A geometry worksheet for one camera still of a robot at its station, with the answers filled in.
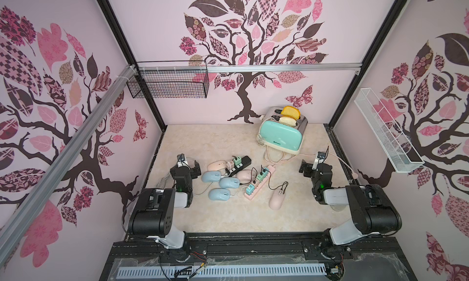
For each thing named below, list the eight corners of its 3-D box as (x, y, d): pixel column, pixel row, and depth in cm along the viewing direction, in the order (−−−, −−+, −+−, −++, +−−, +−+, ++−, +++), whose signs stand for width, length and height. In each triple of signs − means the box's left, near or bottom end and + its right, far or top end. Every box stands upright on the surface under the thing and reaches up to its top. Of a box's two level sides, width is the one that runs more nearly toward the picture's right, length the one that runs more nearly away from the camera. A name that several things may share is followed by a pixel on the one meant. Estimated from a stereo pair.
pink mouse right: (267, 206, 88) (267, 204, 85) (273, 189, 94) (273, 186, 91) (280, 212, 86) (281, 210, 84) (285, 194, 92) (287, 191, 90)
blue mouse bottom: (208, 200, 90) (207, 198, 88) (209, 190, 94) (209, 187, 91) (229, 200, 90) (229, 198, 88) (230, 190, 94) (229, 187, 91)
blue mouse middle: (219, 188, 93) (219, 186, 92) (220, 178, 97) (219, 176, 96) (239, 188, 93) (239, 186, 92) (239, 178, 97) (239, 176, 96)
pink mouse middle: (236, 181, 96) (236, 178, 93) (236, 172, 99) (236, 169, 97) (256, 181, 96) (257, 178, 93) (256, 172, 99) (256, 169, 97)
